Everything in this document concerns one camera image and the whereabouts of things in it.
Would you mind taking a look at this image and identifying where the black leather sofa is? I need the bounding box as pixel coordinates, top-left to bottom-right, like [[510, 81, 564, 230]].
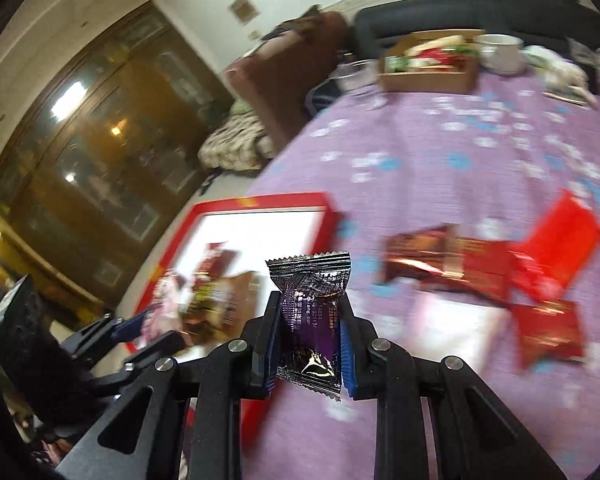
[[352, 0, 597, 69]]

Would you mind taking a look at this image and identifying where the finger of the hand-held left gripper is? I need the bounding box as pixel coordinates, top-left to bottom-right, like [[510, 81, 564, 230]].
[[86, 330, 189, 397], [60, 309, 151, 362]]

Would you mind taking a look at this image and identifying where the dark metal chair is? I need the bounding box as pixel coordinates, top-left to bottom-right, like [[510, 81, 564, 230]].
[[305, 80, 342, 117]]

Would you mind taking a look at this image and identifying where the purple silver snack packet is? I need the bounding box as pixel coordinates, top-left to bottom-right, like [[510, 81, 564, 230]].
[[265, 251, 352, 404]]

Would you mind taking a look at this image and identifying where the white cup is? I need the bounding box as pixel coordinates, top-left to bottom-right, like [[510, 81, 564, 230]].
[[475, 33, 527, 76]]

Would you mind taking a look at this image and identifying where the thin booklet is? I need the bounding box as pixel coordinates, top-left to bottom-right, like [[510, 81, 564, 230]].
[[542, 87, 599, 109]]

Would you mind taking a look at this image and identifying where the dark red snack packet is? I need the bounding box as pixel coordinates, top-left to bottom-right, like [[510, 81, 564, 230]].
[[200, 241, 242, 282]]

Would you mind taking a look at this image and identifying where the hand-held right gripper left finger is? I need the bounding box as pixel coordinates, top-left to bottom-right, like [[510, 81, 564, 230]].
[[55, 291, 282, 480]]

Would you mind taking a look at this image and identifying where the red cardboard tray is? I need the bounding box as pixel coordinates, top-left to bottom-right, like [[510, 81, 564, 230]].
[[125, 191, 344, 448]]

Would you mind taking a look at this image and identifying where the beige brown snack packet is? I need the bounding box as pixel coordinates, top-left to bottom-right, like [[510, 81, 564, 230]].
[[180, 271, 262, 342]]

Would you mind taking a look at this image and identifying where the large bright red packet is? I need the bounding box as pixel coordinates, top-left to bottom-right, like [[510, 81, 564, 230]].
[[509, 189, 600, 302]]

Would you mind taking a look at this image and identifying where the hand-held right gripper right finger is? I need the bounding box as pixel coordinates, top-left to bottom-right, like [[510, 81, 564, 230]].
[[336, 295, 569, 480]]

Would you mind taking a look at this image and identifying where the small red snack packet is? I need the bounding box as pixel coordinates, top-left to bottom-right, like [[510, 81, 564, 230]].
[[510, 299, 589, 372]]

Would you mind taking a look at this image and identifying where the clear plastic cup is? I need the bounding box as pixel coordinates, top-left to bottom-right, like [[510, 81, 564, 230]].
[[330, 59, 381, 99]]

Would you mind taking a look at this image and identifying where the small wall plaque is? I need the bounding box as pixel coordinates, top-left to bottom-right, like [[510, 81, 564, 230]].
[[229, 0, 257, 24]]

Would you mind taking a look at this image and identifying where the cardboard box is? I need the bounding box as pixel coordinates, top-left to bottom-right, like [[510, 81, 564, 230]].
[[377, 30, 484, 95]]

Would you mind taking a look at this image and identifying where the brown armchair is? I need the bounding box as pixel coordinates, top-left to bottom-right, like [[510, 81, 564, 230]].
[[222, 7, 352, 150]]

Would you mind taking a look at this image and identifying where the brown jacket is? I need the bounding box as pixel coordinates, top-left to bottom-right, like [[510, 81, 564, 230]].
[[261, 5, 327, 42]]

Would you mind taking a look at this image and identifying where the wooden glass cabinet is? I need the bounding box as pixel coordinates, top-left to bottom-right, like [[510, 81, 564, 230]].
[[0, 0, 237, 313]]

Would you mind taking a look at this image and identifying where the patterned brown blanket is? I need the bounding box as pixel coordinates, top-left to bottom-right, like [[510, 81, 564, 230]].
[[197, 110, 277, 172]]

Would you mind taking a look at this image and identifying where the purple floral tablecloth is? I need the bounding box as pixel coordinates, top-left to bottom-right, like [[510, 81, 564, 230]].
[[240, 66, 600, 480]]

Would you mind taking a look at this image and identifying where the red white patterned packet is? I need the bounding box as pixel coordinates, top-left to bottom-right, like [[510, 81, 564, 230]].
[[140, 269, 192, 347]]

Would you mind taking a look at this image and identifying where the shiny dark red packet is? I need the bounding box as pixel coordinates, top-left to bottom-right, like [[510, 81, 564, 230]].
[[380, 224, 464, 287]]

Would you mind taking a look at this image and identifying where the long red snack packet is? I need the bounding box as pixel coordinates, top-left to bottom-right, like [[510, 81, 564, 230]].
[[445, 237, 517, 307]]

